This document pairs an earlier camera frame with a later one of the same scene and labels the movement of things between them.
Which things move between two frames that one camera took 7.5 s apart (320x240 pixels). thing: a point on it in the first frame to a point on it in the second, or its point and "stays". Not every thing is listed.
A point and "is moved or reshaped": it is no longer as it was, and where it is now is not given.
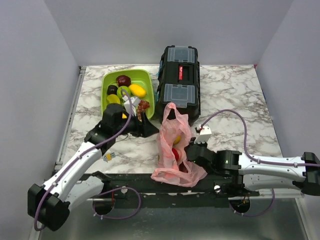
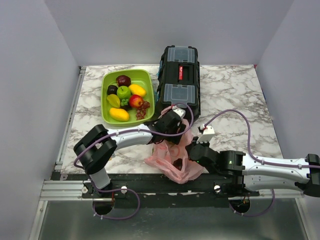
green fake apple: (123, 91) stays
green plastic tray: (141, 77) stays
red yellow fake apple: (176, 153) is moved or reshaped
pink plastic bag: (173, 167) is moved or reshaped
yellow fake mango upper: (137, 90) stays
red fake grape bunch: (143, 105) stays
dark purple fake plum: (112, 89) stays
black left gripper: (144, 128) to (174, 139)
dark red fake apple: (123, 80) stays
